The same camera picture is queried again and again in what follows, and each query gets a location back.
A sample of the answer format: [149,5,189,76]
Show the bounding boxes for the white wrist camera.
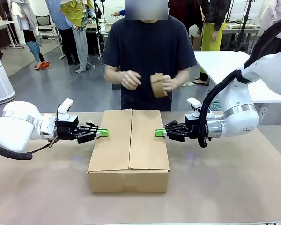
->
[57,98,74,121]
[186,97,215,119]

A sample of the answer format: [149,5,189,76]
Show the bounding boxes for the white cylindrical air purifier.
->
[0,41,16,103]

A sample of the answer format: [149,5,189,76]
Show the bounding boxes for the dark red garment figure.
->
[168,0,202,26]

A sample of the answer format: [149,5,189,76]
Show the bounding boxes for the black arm cable sleeve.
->
[196,20,281,149]
[0,125,58,161]

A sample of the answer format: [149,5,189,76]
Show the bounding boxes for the person's right forearm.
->
[104,64,124,85]

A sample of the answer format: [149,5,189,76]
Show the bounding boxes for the figure with grey scarf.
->
[9,0,50,70]

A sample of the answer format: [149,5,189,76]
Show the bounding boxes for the teal cloth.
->
[209,98,223,110]

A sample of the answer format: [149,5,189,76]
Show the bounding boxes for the person's left forearm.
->
[175,67,191,90]

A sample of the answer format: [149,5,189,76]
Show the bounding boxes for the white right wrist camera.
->
[186,97,215,119]

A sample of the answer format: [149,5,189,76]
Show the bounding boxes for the person's right hand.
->
[121,69,141,90]

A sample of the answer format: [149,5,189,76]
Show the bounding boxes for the small cardboard carton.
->
[191,34,203,51]

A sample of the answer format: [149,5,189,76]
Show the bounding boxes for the black light stand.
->
[233,0,253,53]

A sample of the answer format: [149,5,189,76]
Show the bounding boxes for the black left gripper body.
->
[56,116,80,141]

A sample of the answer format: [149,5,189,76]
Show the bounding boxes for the brown packing tape roll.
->
[150,72,171,98]

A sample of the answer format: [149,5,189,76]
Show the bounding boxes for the person in blue top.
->
[111,8,126,17]

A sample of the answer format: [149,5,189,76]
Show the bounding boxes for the grey desk with metal legs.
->
[0,20,25,50]

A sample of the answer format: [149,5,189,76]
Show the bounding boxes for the person in dark navy t-shirt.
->
[102,0,198,112]

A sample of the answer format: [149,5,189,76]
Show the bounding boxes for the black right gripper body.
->
[185,114,208,139]

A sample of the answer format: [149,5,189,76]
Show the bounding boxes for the person in yellow apron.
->
[193,0,232,87]

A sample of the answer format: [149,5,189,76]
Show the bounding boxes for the black office chair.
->
[35,15,59,40]

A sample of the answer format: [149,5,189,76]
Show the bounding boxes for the background workbench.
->
[224,22,264,30]

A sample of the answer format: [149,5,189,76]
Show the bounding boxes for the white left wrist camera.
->
[57,98,74,121]

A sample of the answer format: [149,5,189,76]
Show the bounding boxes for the black tripod stand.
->
[93,0,104,59]

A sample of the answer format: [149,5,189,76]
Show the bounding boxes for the person's left hand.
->
[163,75,179,96]

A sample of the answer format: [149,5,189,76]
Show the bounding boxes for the brown cardboard box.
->
[87,109,170,194]

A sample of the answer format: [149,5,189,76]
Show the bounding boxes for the black left arm cable sleeve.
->
[0,125,58,161]

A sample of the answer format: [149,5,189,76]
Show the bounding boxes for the light blue shirt figure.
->
[46,0,80,65]

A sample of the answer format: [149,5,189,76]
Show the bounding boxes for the black right arm cable sleeve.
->
[196,20,281,149]

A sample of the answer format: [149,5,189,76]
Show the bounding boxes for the large white table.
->
[193,51,281,125]

